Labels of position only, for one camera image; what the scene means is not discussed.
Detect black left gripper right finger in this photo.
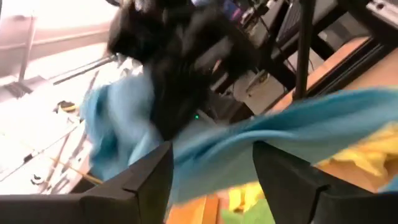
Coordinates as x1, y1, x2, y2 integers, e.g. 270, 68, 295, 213
252, 141, 398, 224

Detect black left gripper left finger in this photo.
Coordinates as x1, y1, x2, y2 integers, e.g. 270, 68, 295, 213
0, 141, 174, 224

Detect green microfiber towel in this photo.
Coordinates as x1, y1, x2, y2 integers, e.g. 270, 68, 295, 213
220, 198, 276, 224

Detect yellow microfiber towel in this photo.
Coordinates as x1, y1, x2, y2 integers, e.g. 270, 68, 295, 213
315, 122, 398, 187
228, 182, 266, 214

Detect blue microfiber towel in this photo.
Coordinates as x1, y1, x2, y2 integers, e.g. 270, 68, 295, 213
80, 73, 398, 206

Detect black vertical frame pole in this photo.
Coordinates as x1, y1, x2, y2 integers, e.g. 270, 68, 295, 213
293, 0, 317, 101

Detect black table frame rail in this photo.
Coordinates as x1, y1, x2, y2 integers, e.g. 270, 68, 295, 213
306, 34, 398, 97

